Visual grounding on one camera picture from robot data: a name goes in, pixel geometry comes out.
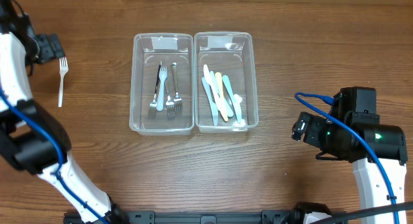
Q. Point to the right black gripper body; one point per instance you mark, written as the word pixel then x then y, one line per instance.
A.
pixel 301 128

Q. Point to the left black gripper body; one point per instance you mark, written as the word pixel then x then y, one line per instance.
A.
pixel 53 48

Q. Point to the yellow plastic knife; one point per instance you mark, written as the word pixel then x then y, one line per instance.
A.
pixel 221 95

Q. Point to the pale blue plastic knife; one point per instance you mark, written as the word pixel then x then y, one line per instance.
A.
pixel 235 103

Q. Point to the light blue plastic knife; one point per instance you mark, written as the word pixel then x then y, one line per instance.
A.
pixel 213 107

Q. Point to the white plastic fork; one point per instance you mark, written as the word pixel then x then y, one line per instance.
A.
pixel 163 74
pixel 63 69

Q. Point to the white plastic utensil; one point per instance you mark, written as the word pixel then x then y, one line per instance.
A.
pixel 209 80

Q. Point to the black handled metal fork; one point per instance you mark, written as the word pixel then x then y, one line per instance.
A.
pixel 153 105

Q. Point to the metal utensil handle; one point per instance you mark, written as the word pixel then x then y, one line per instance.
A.
pixel 169 105

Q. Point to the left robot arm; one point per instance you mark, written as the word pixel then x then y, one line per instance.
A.
pixel 33 140

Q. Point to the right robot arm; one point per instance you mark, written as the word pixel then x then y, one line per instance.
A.
pixel 378 157

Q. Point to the left clear plastic container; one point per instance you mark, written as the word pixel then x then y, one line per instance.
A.
pixel 148 50

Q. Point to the clear plastic container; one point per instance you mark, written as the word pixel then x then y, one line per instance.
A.
pixel 226 99
pixel 148 50

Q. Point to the right clear plastic container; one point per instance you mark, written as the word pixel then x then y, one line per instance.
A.
pixel 226 99

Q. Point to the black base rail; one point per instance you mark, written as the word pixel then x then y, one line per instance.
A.
pixel 206 217

